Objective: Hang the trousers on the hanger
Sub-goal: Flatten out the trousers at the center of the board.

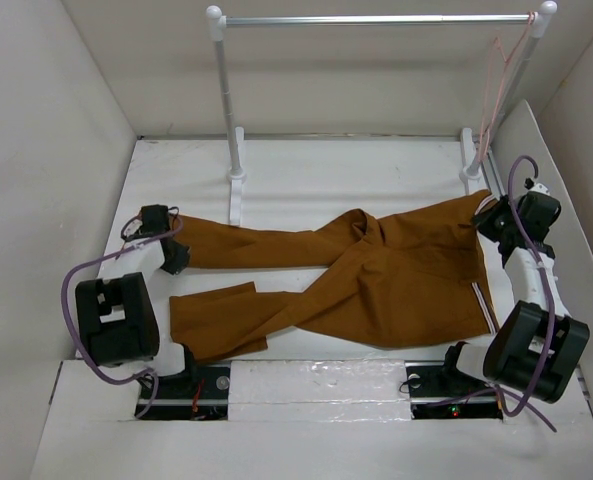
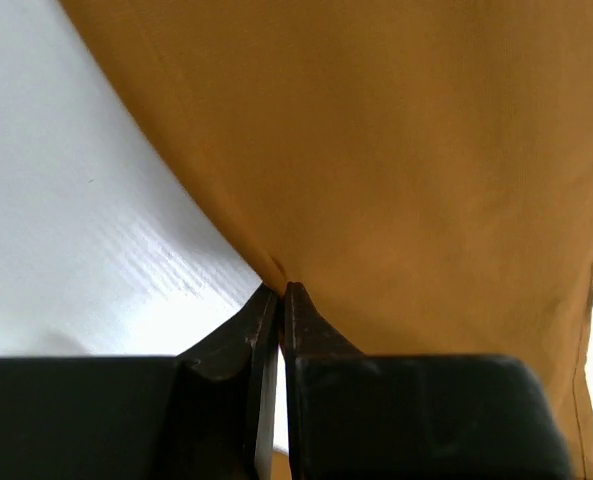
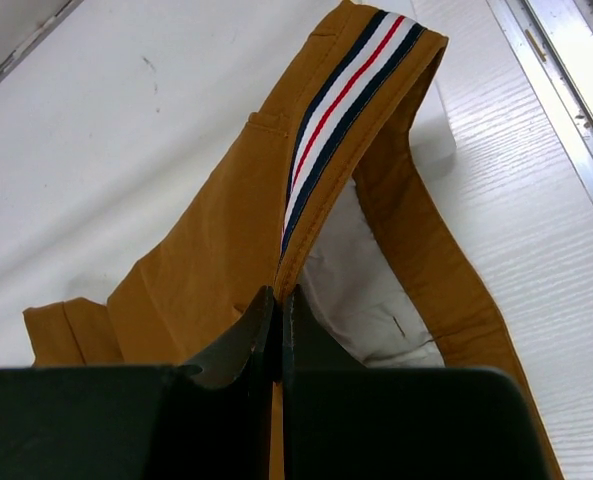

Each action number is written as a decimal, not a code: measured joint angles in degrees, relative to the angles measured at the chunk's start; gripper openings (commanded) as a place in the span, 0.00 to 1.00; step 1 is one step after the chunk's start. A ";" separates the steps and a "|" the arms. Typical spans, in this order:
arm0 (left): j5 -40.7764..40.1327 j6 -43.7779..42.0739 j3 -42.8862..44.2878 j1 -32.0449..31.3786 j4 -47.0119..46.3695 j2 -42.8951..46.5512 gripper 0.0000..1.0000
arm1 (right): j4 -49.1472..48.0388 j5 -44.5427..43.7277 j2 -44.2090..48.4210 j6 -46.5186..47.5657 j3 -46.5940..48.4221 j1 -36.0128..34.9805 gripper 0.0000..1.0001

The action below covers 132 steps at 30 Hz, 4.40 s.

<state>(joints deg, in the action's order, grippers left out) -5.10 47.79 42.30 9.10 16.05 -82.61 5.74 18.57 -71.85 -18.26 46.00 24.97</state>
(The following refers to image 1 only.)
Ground white clothes rack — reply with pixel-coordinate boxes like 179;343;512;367
204;0;558;229

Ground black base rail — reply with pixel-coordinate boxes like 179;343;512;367
135;363;231;421
399;363;503;421

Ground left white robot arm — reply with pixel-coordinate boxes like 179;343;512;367
61;204;199;397

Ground pink wire hanger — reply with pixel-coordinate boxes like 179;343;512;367
476;11;536;164

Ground purple cable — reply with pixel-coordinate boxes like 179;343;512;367
60;207;185;419
435;155;560;434

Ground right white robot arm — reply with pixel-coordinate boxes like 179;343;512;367
438;188;590;403

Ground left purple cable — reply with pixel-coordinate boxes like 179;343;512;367
60;207;185;419

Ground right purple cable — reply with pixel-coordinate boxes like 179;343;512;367
435;155;560;434

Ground brown trousers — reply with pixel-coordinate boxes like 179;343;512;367
169;190;498;362

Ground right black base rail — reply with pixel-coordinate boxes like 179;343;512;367
399;363;503;421

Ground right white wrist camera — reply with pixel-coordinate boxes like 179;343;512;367
524;177;551;196

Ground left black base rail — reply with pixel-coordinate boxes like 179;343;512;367
135;363;231;421

